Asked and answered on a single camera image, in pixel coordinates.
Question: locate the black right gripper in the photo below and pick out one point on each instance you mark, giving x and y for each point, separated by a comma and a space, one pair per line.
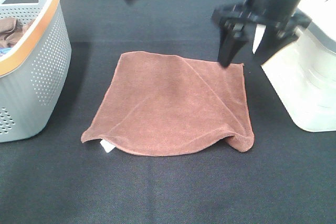
267, 38

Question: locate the brown towel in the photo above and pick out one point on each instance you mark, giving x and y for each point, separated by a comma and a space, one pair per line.
166, 105
12, 31

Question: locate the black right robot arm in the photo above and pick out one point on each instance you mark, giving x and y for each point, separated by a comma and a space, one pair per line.
272, 8

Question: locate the brown towel in basket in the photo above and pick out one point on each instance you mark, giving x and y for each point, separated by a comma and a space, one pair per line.
12, 31

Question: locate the white storage box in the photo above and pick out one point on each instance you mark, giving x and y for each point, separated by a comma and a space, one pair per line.
303, 73

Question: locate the grey perforated laundry basket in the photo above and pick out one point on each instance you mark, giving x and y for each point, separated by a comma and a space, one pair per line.
33, 73

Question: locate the blue cloth in basket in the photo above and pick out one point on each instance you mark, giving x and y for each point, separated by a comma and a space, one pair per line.
4, 51

